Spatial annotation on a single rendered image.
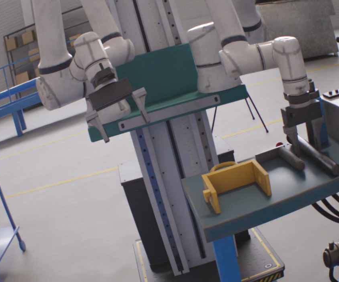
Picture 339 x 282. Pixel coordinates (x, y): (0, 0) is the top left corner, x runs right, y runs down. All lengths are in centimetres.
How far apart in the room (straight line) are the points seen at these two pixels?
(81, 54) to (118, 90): 17
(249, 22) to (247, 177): 80
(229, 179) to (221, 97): 74
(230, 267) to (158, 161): 99
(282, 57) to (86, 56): 61
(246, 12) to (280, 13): 781
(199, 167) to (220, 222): 117
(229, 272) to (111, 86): 68
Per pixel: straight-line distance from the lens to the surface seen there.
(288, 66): 142
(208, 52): 208
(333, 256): 198
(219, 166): 154
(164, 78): 221
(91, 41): 162
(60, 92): 197
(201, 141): 232
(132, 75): 220
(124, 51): 177
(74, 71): 172
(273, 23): 977
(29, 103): 1026
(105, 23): 181
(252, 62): 151
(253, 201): 131
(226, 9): 157
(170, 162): 237
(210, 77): 209
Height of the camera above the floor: 157
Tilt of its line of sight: 14 degrees down
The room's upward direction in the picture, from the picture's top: 15 degrees counter-clockwise
